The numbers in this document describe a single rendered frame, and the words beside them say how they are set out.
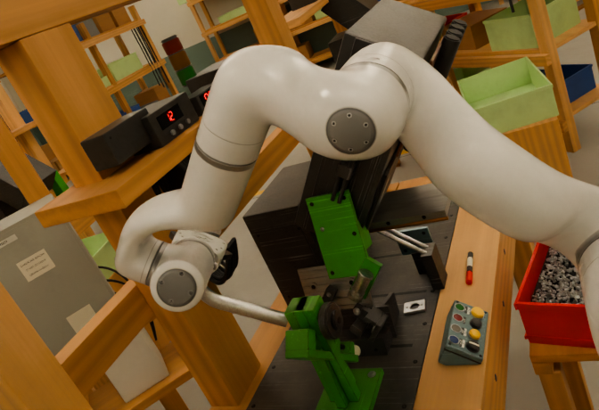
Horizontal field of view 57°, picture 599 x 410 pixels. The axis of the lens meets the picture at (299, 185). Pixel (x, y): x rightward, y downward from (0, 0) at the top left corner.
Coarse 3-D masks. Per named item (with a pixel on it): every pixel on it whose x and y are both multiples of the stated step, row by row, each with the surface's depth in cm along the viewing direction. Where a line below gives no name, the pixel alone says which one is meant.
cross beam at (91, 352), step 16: (272, 144) 192; (288, 144) 202; (272, 160) 190; (256, 176) 180; (256, 192) 178; (240, 208) 169; (128, 288) 128; (112, 304) 124; (128, 304) 125; (144, 304) 129; (96, 320) 119; (112, 320) 120; (128, 320) 124; (144, 320) 128; (80, 336) 116; (96, 336) 116; (112, 336) 120; (128, 336) 123; (64, 352) 112; (80, 352) 112; (96, 352) 115; (112, 352) 119; (64, 368) 108; (80, 368) 111; (96, 368) 115; (80, 384) 111
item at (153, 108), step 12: (204, 72) 149; (216, 72) 145; (192, 84) 150; (204, 84) 148; (180, 96) 127; (156, 108) 122; (168, 108) 123; (180, 108) 126; (192, 108) 130; (144, 120) 117; (156, 120) 119; (168, 120) 122; (180, 120) 125; (192, 120) 129; (156, 132) 118; (168, 132) 121; (180, 132) 125; (156, 144) 119
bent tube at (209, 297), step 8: (208, 232) 114; (216, 232) 115; (208, 288) 117; (208, 296) 117; (216, 296) 117; (224, 296) 118; (208, 304) 117; (216, 304) 117; (224, 304) 117; (232, 304) 117; (240, 304) 118; (248, 304) 118; (232, 312) 118; (240, 312) 118; (248, 312) 118; (256, 312) 118; (264, 312) 118; (272, 312) 118; (280, 312) 119; (264, 320) 118; (272, 320) 118; (280, 320) 118
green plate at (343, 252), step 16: (320, 208) 132; (336, 208) 130; (352, 208) 128; (320, 224) 133; (336, 224) 131; (352, 224) 129; (320, 240) 134; (336, 240) 132; (352, 240) 130; (368, 240) 135; (336, 256) 133; (352, 256) 131; (336, 272) 134; (352, 272) 132
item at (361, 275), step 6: (360, 270) 128; (366, 270) 129; (360, 276) 127; (366, 276) 127; (372, 276) 128; (360, 282) 128; (366, 282) 127; (354, 288) 129; (360, 288) 128; (348, 294) 131; (354, 294) 129; (360, 294) 129; (354, 300) 129; (360, 300) 130
